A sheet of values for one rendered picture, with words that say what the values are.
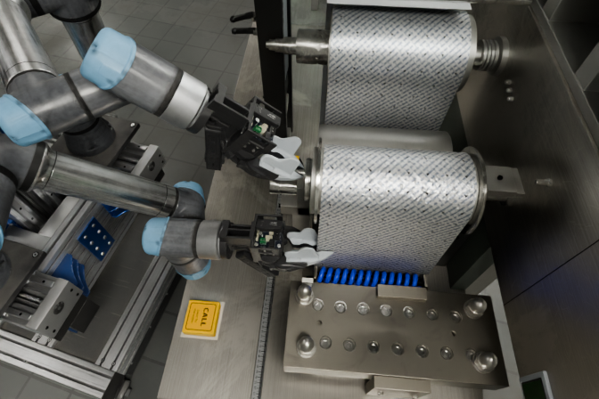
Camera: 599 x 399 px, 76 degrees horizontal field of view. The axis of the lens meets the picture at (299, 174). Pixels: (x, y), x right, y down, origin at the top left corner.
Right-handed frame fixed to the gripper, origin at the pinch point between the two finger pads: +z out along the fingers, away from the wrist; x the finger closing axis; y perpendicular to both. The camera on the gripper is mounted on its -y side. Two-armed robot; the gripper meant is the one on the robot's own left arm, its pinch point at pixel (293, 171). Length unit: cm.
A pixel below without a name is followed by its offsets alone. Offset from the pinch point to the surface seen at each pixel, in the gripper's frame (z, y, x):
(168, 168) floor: 16, -147, 86
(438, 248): 26.6, 9.8, -8.3
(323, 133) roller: 4.2, 2.4, 10.2
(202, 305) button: 5.3, -37.1, -15.4
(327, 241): 11.7, -3.5, -8.2
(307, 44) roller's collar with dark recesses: -6.5, 9.4, 20.6
